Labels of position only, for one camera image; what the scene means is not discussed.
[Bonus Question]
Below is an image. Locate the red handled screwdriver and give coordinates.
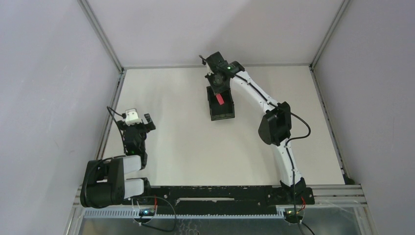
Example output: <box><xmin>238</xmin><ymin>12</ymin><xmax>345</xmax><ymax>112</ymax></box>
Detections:
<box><xmin>215</xmin><ymin>94</ymin><xmax>225</xmax><ymax>105</ymax></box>

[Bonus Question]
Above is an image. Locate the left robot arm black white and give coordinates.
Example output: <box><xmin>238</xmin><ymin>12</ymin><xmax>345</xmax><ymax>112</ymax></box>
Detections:
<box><xmin>80</xmin><ymin>112</ymin><xmax>156</xmax><ymax>209</ymax></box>

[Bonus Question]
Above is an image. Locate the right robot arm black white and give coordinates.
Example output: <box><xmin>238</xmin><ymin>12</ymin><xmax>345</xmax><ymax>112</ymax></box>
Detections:
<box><xmin>202</xmin><ymin>52</ymin><xmax>307</xmax><ymax>204</ymax></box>

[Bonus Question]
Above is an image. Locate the black plastic bin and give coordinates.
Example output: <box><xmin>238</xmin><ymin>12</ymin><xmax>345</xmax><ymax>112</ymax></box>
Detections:
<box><xmin>206</xmin><ymin>86</ymin><xmax>235</xmax><ymax>121</ymax></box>

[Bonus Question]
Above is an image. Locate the left controller circuit board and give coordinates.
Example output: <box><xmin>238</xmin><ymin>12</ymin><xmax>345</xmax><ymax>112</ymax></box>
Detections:
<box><xmin>138</xmin><ymin>209</ymin><xmax>156</xmax><ymax>217</ymax></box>

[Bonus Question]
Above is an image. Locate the controller circuit board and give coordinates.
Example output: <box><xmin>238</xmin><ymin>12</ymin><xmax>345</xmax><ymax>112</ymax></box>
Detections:
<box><xmin>283</xmin><ymin>210</ymin><xmax>303</xmax><ymax>224</ymax></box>
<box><xmin>138</xmin><ymin>209</ymin><xmax>156</xmax><ymax>217</ymax></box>

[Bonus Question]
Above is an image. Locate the right controller circuit board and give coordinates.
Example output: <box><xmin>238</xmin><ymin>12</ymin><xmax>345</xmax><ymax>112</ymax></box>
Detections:
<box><xmin>283</xmin><ymin>210</ymin><xmax>303</xmax><ymax>224</ymax></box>

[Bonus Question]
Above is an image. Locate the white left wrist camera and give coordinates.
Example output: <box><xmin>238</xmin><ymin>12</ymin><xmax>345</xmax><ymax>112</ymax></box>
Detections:
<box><xmin>124</xmin><ymin>108</ymin><xmax>142</xmax><ymax>126</ymax></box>

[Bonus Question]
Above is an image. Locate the left black cable loop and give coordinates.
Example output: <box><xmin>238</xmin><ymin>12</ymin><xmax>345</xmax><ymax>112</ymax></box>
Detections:
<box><xmin>132</xmin><ymin>196</ymin><xmax>178</xmax><ymax>233</ymax></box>

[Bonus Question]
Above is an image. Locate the grey slotted cable duct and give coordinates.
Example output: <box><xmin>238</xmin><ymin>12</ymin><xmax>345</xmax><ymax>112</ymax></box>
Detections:
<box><xmin>84</xmin><ymin>208</ymin><xmax>284</xmax><ymax>219</ymax></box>

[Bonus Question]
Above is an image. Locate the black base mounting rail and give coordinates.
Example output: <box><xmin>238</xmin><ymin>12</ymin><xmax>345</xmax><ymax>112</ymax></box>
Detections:
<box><xmin>132</xmin><ymin>186</ymin><xmax>315</xmax><ymax>215</ymax></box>

